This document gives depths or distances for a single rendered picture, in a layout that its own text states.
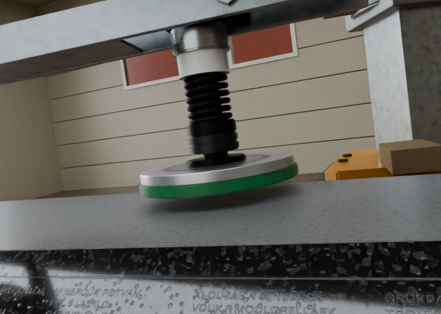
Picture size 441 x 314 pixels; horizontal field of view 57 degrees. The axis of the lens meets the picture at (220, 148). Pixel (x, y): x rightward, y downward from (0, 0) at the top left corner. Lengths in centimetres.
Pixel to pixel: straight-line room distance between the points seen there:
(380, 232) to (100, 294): 23
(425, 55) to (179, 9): 75
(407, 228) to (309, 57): 631
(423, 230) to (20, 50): 51
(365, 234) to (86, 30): 41
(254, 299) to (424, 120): 88
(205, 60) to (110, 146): 793
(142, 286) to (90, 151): 846
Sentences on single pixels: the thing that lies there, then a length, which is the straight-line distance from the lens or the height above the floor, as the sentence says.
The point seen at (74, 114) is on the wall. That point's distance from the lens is 902.
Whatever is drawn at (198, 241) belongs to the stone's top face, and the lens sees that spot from 36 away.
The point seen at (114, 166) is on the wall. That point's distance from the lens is 844.
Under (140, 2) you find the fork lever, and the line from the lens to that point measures 54.
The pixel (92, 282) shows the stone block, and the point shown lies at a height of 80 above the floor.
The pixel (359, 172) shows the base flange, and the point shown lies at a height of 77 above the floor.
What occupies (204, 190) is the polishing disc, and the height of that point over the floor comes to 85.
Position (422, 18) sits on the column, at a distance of 116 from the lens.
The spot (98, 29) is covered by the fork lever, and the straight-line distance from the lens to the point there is 55.
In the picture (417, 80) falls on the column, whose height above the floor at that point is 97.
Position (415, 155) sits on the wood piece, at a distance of 89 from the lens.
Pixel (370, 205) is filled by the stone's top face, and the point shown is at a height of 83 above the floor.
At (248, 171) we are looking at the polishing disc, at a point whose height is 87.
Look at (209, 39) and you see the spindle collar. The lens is 53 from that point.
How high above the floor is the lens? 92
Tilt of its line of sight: 3 degrees down
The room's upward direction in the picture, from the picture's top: 8 degrees counter-clockwise
